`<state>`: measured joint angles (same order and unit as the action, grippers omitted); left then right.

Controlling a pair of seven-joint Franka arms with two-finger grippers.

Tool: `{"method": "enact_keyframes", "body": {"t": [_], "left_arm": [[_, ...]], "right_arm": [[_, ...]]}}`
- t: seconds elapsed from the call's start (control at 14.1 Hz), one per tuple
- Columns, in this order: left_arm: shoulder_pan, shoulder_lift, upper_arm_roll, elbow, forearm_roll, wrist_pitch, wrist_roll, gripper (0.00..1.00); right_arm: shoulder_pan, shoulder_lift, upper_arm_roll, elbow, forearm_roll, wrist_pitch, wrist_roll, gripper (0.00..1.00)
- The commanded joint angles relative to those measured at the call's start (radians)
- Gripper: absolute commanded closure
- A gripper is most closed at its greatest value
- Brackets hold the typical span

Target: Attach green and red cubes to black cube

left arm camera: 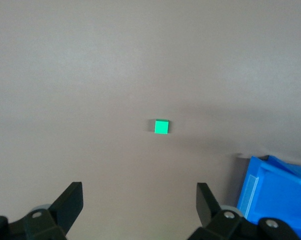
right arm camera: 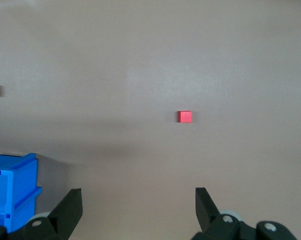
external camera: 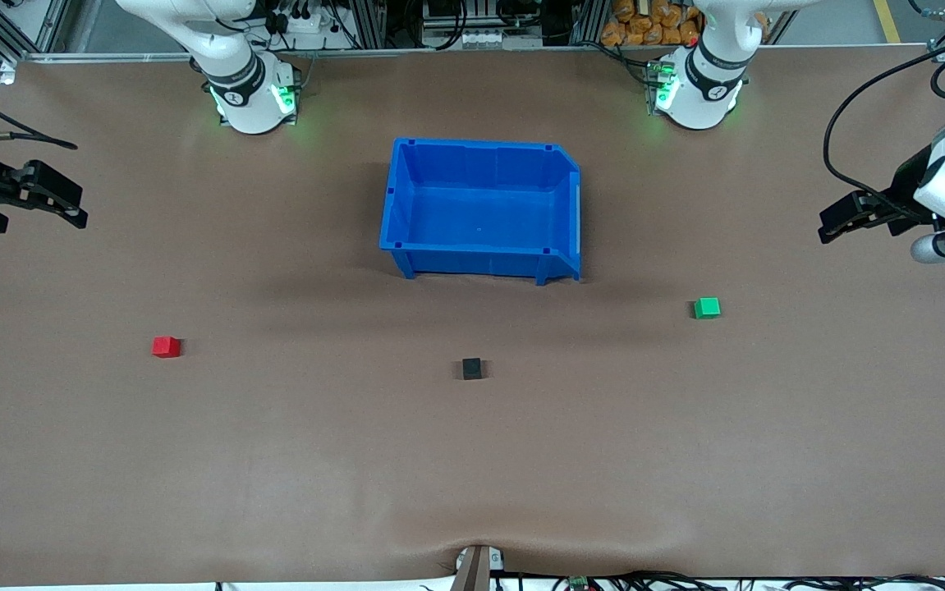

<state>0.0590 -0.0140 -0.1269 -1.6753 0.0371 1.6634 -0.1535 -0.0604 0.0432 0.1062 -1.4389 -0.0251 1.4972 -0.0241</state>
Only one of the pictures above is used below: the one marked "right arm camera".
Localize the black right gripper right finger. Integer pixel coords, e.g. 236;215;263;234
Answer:
191;187;257;240

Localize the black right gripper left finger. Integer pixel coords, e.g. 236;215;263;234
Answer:
7;188;84;240

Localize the small red cube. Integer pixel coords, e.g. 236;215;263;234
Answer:
177;110;193;124

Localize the blue plastic storage bin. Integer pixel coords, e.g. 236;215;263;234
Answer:
0;153;43;233

